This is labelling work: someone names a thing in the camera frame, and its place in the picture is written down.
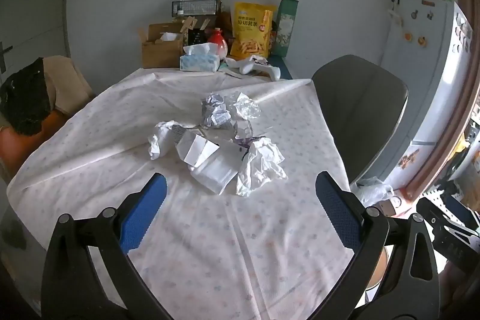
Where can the white handheld device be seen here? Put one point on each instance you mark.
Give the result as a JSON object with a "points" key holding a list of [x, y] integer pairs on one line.
{"points": [[258, 67]]}

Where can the small black box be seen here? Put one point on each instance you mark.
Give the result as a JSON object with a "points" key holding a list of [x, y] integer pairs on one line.
{"points": [[195, 36]]}

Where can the white plastic bag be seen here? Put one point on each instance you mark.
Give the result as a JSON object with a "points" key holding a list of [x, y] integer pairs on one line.
{"points": [[375, 190], [262, 162]]}

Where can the red bottle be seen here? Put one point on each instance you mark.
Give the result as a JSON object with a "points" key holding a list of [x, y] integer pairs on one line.
{"points": [[217, 39]]}

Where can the yellow snack bag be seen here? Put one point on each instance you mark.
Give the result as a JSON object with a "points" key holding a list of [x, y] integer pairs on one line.
{"points": [[253, 29]]}

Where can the white dotted tablecloth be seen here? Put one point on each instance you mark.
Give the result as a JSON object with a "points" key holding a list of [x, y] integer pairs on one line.
{"points": [[112, 125]]}

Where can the white carton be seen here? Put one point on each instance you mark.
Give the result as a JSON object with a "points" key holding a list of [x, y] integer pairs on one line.
{"points": [[195, 149]]}

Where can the blue tissue box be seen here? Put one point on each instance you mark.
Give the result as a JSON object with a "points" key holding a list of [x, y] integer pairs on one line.
{"points": [[198, 61]]}

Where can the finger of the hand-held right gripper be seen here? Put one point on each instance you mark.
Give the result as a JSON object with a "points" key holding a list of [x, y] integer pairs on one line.
{"points": [[456, 206], [435, 217]]}

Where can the grey chair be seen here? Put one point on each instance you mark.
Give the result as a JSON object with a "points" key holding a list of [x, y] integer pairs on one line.
{"points": [[360, 110]]}

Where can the white paper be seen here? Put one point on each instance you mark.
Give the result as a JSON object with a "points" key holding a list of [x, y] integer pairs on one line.
{"points": [[159, 142]]}

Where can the white refrigerator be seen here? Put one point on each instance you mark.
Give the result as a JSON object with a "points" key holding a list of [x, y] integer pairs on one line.
{"points": [[423, 80]]}

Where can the open cardboard box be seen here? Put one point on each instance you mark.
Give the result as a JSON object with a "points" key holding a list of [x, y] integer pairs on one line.
{"points": [[161, 50]]}

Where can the clear wrapper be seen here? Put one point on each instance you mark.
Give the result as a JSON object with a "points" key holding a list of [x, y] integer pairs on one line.
{"points": [[245, 106]]}

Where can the tall green box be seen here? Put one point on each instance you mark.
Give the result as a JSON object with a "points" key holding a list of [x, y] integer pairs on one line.
{"points": [[285, 25]]}

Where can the clear plastic cup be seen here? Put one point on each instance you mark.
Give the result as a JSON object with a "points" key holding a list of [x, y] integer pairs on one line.
{"points": [[243, 128]]}

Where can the silver wrapper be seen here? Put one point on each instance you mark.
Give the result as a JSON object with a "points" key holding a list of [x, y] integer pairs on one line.
{"points": [[215, 113]]}

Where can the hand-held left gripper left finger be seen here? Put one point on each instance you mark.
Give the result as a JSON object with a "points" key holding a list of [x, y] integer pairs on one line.
{"points": [[144, 207]]}

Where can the white paper bag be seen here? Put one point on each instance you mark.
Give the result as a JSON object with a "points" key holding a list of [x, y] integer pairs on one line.
{"points": [[217, 172]]}

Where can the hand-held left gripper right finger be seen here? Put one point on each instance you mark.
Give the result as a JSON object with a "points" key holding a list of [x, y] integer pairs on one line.
{"points": [[337, 207]]}

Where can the black cloth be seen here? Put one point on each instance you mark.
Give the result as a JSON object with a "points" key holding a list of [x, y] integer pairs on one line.
{"points": [[26, 102]]}

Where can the purple packet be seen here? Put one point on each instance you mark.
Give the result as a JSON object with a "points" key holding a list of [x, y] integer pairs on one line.
{"points": [[244, 142]]}

